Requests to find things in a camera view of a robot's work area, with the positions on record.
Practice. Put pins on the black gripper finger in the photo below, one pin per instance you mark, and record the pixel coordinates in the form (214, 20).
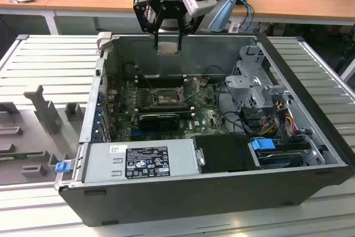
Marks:
(145, 17)
(190, 24)

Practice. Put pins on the silver CPU plate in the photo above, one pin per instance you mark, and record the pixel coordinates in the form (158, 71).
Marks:
(167, 48)

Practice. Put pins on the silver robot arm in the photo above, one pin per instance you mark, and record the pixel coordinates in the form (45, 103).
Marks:
(222, 15)

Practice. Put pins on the black RAM slot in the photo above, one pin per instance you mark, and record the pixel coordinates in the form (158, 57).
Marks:
(163, 110)
(163, 106)
(163, 83)
(163, 78)

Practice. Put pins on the CPU socket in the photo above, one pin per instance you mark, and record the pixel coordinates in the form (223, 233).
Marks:
(166, 95)

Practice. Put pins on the blue expansion slot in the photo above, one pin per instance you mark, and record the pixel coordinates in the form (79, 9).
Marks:
(136, 134)

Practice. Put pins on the grey metal drive cage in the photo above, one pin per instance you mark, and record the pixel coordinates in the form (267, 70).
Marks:
(249, 84)

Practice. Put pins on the green motherboard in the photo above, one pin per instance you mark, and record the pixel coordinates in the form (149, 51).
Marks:
(205, 115)

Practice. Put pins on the black graphics card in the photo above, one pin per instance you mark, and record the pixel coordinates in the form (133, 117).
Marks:
(158, 121)

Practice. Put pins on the black plastic air shroud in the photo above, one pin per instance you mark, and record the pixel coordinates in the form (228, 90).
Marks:
(224, 152)

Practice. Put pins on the hard disk in blue carrier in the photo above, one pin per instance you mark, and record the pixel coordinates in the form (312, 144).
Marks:
(262, 145)

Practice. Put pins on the silver power supply unit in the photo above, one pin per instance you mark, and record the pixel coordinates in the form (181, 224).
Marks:
(100, 165)

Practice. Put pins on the grey parts rack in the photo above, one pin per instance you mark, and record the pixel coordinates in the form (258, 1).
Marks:
(30, 134)

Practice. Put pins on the blue case latch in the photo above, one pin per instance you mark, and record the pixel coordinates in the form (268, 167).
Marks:
(62, 167)

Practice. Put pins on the black open PC case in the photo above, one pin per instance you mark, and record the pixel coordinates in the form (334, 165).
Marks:
(180, 201)

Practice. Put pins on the green RAM stick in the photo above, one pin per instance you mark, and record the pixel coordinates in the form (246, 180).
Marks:
(22, 156)

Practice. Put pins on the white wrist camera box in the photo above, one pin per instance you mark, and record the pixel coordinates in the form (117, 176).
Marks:
(203, 4)

